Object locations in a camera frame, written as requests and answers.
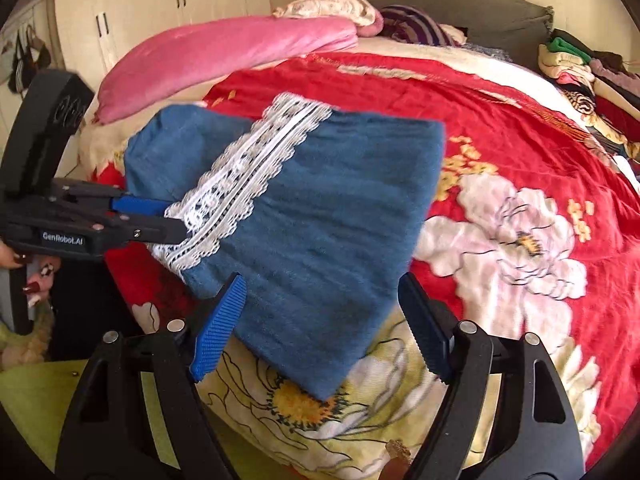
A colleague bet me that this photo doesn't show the grey padded headboard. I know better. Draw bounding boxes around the grey padded headboard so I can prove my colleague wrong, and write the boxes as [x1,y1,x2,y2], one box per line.
[311,0,555,56]

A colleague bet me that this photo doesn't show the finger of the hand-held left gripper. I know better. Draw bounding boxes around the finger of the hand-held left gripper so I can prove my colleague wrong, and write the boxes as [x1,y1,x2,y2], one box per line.
[106,214,190,252]
[110,194,175,217]

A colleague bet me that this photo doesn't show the hanging bags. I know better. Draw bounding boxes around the hanging bags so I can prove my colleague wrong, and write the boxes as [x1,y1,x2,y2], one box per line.
[0,24,55,97]

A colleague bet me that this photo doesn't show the grey patterned cloth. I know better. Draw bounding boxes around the grey patterned cloth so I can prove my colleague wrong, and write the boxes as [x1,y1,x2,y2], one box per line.
[461,41,507,60]

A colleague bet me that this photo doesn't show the red floral blanket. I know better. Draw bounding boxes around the red floral blanket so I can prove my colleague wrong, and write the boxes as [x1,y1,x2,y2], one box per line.
[95,52,640,471]

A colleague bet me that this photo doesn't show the cream floral pillow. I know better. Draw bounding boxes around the cream floral pillow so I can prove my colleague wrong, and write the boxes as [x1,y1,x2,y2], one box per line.
[272,0,385,38]

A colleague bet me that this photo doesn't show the person's left hand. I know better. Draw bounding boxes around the person's left hand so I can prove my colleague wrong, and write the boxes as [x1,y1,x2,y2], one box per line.
[0,241,53,311]

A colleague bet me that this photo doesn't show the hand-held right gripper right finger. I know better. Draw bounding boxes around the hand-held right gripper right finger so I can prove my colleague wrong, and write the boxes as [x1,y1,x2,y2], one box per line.
[397,272,587,480]

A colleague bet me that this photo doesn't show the cream wardrobe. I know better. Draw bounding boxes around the cream wardrobe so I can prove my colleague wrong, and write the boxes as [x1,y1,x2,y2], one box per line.
[50,0,273,91]

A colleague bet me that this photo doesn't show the pile of folded clothes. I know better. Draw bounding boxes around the pile of folded clothes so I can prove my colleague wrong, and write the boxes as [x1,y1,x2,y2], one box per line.
[537,27,640,161]

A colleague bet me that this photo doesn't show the cream bed sheet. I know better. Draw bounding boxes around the cream bed sheet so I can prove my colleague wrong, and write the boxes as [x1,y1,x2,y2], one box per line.
[75,35,566,171]

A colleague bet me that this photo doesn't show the blue denim pants lace trim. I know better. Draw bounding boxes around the blue denim pants lace trim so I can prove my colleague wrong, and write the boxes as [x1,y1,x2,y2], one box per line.
[122,92,448,401]

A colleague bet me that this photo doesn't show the purple striped garment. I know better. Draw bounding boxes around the purple striped garment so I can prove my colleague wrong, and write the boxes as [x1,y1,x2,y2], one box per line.
[380,5,468,48]

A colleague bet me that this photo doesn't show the green cloth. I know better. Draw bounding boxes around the green cloth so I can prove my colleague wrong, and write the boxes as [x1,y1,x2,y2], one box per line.
[0,355,281,480]

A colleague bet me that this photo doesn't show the pink quilt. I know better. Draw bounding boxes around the pink quilt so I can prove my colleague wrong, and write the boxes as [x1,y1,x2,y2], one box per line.
[92,15,360,126]

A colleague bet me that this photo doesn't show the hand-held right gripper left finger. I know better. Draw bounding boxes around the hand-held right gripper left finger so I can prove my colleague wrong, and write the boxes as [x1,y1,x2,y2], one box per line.
[55,272,248,480]

